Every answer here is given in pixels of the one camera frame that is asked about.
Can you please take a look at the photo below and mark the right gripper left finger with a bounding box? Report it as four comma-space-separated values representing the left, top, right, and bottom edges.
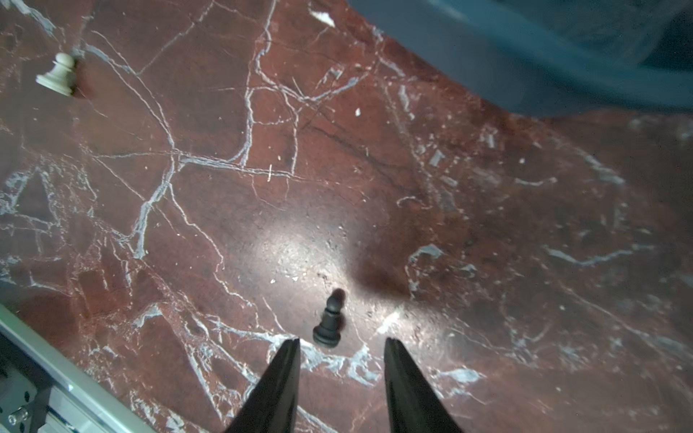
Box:
225, 338, 301, 433

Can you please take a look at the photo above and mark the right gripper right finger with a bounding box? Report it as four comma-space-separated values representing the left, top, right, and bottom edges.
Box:
384, 337, 462, 433

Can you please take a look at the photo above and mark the teal plastic storage box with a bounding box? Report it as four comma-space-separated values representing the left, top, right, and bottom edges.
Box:
352, 1, 692, 117

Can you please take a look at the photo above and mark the small dark brown piece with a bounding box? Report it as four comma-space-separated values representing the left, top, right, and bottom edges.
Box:
312, 289, 346, 348

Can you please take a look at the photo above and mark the small white pawn left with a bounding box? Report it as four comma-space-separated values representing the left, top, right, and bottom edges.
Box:
35, 52, 76, 97

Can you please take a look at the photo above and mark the aluminium front rail frame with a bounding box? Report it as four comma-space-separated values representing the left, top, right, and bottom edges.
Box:
1, 307, 153, 432

